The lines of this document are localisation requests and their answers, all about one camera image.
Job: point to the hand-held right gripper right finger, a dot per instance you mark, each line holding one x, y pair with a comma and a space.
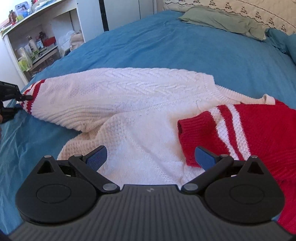
204, 159

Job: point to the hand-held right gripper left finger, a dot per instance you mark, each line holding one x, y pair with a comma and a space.
98, 158

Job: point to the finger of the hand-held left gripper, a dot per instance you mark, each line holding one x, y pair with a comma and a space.
25, 97
9, 113

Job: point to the white and red knit sweater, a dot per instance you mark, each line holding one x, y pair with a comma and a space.
148, 104

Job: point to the green packet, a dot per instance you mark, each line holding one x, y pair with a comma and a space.
25, 64

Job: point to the white pump lotion bottle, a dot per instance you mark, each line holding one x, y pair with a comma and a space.
31, 45

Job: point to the red box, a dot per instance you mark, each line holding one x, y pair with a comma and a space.
49, 41

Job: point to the clear plastic bag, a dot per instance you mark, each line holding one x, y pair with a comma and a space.
69, 41

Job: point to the brown bottle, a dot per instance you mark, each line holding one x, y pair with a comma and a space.
12, 17

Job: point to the blue printed tin box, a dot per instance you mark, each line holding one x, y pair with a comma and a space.
22, 8

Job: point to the white shelf unit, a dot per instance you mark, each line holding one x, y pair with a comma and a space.
62, 14

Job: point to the blue bed blanket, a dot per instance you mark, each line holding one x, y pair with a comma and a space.
175, 51

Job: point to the white wardrobe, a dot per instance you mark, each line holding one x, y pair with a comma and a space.
129, 11

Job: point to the green pillow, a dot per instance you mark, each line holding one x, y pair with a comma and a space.
222, 20

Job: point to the blue pillow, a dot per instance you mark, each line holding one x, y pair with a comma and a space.
283, 42

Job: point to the cream patterned bedspread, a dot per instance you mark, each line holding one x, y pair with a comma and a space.
252, 10

